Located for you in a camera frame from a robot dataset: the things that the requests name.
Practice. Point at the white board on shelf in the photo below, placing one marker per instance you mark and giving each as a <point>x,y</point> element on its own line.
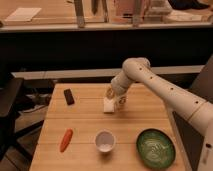
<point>23,14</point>

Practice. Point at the white sponge block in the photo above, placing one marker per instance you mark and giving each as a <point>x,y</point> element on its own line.
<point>108,105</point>

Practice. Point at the grey metal post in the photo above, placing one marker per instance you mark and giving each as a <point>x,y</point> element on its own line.
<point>136,13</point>
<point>79,13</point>

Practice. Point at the grey metal post right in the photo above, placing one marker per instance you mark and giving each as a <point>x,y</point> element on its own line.
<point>136,13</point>

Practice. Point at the black rectangular block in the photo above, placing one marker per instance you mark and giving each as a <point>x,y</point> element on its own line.
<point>69,97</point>

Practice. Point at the white cup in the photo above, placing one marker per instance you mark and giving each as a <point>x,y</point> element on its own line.
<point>105,141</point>

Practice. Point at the green patterned plate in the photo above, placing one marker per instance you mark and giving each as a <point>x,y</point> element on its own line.
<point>155,149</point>

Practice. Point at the orange carrot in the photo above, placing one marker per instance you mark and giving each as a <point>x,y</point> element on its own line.
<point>66,140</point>

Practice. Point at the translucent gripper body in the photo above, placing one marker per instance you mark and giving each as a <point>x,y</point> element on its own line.
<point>120,102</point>

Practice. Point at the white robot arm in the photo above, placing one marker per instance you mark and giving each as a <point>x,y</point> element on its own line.
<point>197,111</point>

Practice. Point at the black chair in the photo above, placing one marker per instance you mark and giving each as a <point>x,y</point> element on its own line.
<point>12,101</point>

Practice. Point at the small clear plastic bottle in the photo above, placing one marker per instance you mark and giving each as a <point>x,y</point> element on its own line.
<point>109,93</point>

